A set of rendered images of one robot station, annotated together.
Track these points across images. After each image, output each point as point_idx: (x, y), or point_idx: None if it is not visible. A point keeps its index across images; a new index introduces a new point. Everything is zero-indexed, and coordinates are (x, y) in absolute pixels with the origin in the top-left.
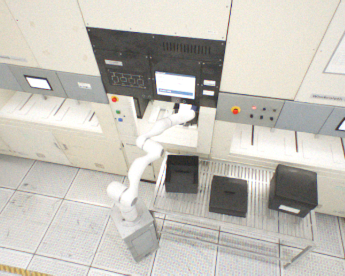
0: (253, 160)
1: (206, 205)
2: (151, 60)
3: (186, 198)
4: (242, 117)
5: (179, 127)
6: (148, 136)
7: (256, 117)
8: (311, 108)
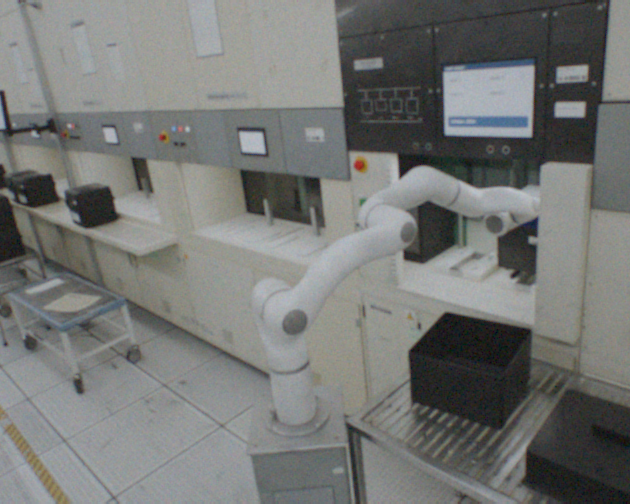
0: None
1: (520, 467)
2: (437, 38)
3: (462, 431)
4: None
5: (507, 285)
6: (389, 198)
7: None
8: None
